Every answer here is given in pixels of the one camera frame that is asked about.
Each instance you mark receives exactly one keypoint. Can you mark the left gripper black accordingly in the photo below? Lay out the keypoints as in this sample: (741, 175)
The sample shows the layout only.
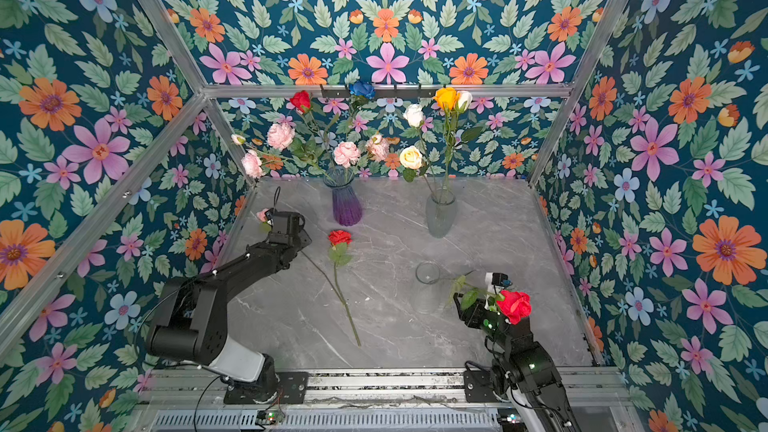
(303, 238)

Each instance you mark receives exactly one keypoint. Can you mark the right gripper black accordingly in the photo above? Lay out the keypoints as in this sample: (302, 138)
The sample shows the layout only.
(478, 307)

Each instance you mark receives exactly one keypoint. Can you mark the red rose stem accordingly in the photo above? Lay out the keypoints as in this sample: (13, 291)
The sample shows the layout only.
(339, 241)
(515, 306)
(303, 105)

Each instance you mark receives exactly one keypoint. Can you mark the purple blue glass vase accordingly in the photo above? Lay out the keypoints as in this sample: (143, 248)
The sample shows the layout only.
(346, 207)

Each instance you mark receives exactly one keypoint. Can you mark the pink carnation spray stem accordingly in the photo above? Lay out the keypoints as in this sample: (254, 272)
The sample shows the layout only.
(282, 145)

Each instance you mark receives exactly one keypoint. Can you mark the clear ribbed glass vase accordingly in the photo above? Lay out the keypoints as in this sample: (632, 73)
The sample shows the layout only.
(441, 212)

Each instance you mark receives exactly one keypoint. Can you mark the cream peach rose stem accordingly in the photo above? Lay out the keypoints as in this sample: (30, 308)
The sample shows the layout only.
(416, 164)

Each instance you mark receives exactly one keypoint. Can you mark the blue rose stem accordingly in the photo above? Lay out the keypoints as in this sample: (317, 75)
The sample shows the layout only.
(361, 93)

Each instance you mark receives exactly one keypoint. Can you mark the white rose stem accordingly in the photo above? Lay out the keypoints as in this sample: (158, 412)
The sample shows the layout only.
(415, 118)

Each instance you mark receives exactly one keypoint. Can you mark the orange rose stem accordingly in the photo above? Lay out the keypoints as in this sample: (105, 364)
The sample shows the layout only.
(447, 99)

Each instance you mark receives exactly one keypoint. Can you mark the white rose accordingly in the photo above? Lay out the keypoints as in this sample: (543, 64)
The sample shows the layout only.
(463, 100)

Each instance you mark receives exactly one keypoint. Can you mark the pink rosebud stem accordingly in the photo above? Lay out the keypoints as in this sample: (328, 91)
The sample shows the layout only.
(264, 218)

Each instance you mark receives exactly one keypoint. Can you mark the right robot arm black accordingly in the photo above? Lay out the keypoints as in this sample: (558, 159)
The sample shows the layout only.
(522, 374)

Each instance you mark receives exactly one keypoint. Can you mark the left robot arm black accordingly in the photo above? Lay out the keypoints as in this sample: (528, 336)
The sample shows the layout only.
(190, 323)

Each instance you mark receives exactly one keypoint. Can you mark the aluminium back crossbar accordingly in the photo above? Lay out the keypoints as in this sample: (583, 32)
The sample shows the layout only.
(287, 91)

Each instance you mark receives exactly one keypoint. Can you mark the black hook rack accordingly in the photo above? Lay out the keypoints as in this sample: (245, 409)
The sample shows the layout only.
(402, 91)

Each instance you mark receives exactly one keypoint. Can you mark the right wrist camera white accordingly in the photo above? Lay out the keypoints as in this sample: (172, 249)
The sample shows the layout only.
(495, 280)

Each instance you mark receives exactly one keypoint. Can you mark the aluminium frame post left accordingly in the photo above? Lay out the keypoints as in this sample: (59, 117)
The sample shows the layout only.
(201, 97)

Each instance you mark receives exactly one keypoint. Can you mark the aluminium frame post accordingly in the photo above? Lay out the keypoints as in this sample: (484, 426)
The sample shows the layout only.
(587, 65)
(201, 97)

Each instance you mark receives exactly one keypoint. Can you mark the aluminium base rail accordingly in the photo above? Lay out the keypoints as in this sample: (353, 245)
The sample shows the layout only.
(415, 399)

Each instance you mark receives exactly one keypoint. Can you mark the aluminium frame post right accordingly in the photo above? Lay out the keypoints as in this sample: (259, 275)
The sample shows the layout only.
(587, 65)

